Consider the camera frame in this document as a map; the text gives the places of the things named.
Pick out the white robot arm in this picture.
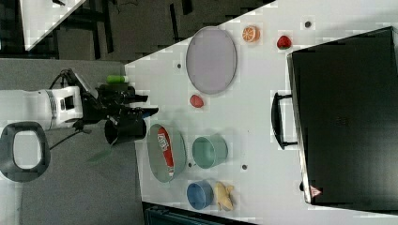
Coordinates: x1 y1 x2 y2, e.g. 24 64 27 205
1 85 159 130

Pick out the dark blue rail frame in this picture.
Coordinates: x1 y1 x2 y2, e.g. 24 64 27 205
145 206 252 225

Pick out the orange slice toy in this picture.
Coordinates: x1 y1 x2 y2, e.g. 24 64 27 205
242 25 260 42

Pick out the black toaster oven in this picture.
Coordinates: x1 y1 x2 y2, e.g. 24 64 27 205
287 26 398 215

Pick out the small red strawberry toy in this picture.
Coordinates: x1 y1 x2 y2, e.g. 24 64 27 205
277 36 292 50

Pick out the green spatula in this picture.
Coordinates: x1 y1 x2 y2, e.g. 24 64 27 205
87 141 116 163

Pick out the green oval strainer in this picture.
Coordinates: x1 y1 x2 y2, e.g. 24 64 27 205
146 124 187 183

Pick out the grey ring stand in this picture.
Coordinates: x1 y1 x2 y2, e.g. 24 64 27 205
0 122 51 183

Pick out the blue cup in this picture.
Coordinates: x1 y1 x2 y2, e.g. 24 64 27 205
187 180 214 210

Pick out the green mug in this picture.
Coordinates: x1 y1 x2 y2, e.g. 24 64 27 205
192 134 228 169

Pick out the red plush ketchup bottle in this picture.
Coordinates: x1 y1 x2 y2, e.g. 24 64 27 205
157 127 175 176

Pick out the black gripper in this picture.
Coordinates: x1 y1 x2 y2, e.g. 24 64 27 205
82 83 159 126

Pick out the black cylindrical pot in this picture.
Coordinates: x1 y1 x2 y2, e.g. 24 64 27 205
104 119 146 145

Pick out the green marker pen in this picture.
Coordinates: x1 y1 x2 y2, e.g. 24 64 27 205
106 75 130 83

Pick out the grey oval plate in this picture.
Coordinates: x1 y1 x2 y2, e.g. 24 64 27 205
186 26 237 95

